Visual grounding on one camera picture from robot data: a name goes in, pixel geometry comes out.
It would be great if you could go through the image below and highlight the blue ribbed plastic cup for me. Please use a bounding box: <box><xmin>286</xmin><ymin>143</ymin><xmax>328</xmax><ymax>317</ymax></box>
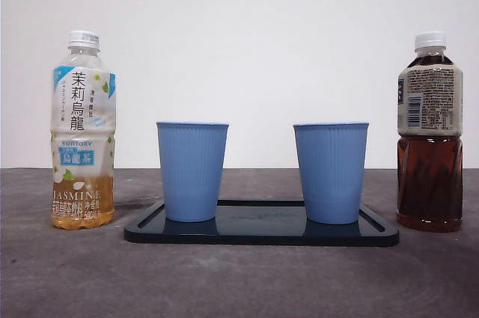
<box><xmin>156</xmin><ymin>120</ymin><xmax>230</xmax><ymax>223</ymax></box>
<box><xmin>293</xmin><ymin>121</ymin><xmax>370</xmax><ymax>225</ymax></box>

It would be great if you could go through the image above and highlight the jasmine tea bottle white label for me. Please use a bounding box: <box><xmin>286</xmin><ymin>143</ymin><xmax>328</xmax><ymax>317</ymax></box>
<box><xmin>50</xmin><ymin>30</ymin><xmax>116</xmax><ymax>232</ymax></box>

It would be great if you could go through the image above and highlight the dark tea bottle beige label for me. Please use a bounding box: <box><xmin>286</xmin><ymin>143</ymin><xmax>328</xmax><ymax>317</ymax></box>
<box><xmin>396</xmin><ymin>31</ymin><xmax>464</xmax><ymax>233</ymax></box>

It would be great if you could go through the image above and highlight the dark blue rectangular tray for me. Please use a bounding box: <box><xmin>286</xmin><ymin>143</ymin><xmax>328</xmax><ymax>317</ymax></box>
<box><xmin>123</xmin><ymin>199</ymin><xmax>400</xmax><ymax>247</ymax></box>

